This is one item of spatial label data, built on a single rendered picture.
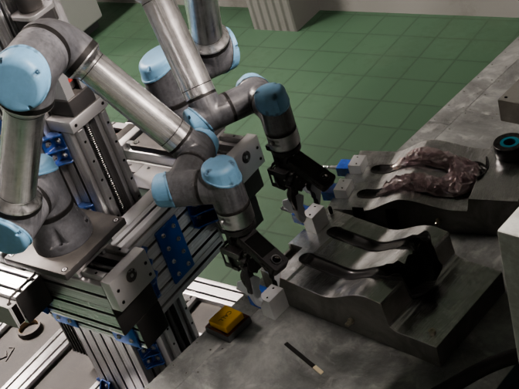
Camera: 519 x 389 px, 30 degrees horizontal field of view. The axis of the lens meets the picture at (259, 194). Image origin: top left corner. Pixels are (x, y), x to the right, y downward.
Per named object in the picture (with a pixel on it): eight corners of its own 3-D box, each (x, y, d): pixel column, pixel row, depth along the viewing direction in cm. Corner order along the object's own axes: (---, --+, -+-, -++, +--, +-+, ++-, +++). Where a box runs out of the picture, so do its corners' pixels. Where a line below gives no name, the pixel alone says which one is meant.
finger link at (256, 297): (245, 299, 216) (240, 263, 213) (264, 307, 213) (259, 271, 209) (235, 306, 215) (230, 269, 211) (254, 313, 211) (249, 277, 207)
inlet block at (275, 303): (233, 302, 222) (227, 285, 219) (248, 289, 225) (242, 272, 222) (275, 320, 213) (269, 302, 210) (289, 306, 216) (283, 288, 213)
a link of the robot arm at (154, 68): (145, 97, 266) (128, 54, 259) (189, 77, 268) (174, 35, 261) (157, 113, 256) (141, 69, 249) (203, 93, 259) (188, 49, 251)
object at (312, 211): (278, 221, 246) (272, 205, 243) (290, 209, 248) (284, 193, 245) (317, 235, 237) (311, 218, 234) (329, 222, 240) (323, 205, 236)
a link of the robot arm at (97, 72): (28, 22, 207) (202, 164, 220) (7, 47, 199) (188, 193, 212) (55, -12, 201) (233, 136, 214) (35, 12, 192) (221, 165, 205)
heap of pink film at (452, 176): (372, 201, 247) (366, 177, 243) (394, 160, 259) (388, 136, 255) (472, 206, 234) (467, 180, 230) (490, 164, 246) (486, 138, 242)
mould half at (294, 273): (269, 297, 236) (254, 255, 229) (334, 235, 250) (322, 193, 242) (441, 367, 203) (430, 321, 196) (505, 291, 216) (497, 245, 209)
